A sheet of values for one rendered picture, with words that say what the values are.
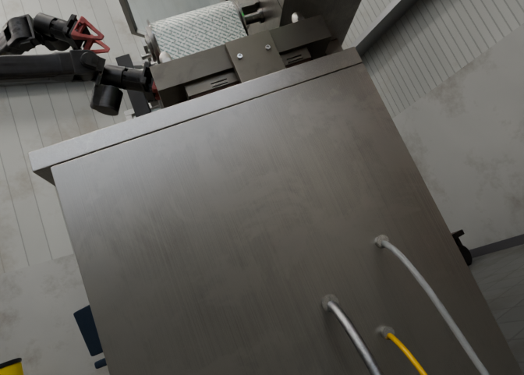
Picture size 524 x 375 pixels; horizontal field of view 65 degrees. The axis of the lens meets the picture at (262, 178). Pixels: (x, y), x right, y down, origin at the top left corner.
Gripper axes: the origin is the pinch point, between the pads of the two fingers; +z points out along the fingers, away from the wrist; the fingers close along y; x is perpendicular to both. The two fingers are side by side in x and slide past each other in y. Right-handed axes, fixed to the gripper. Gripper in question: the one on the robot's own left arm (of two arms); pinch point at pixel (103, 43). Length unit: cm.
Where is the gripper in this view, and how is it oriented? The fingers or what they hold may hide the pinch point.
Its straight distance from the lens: 132.4
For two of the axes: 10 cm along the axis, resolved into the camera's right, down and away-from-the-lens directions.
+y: 0.7, -2.9, -9.5
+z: 9.5, 3.1, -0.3
